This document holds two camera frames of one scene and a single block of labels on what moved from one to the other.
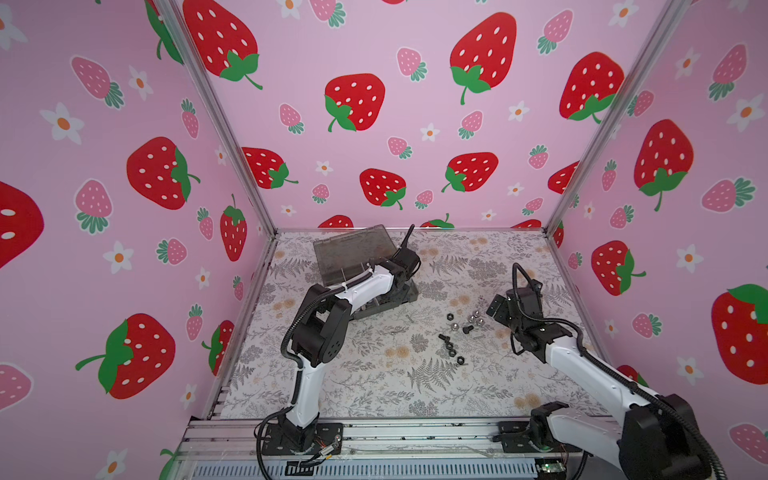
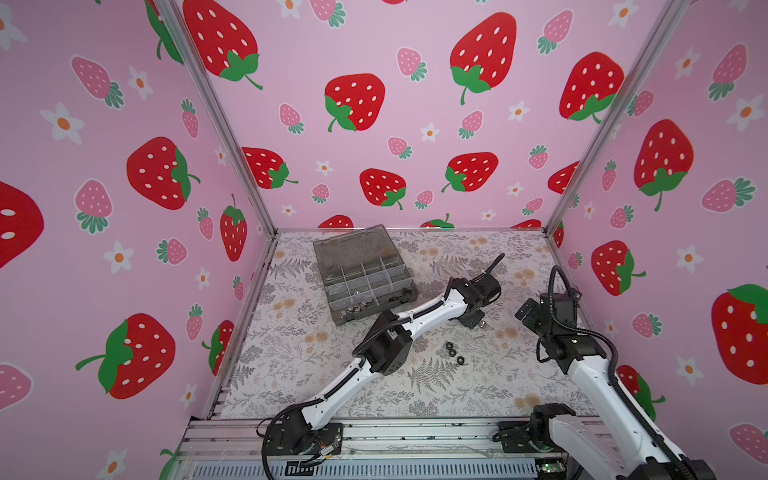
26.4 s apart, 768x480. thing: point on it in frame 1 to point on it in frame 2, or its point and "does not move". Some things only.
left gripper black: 405,289 to 477,320
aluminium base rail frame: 382,449 does not move
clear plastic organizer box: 345,254 does not move
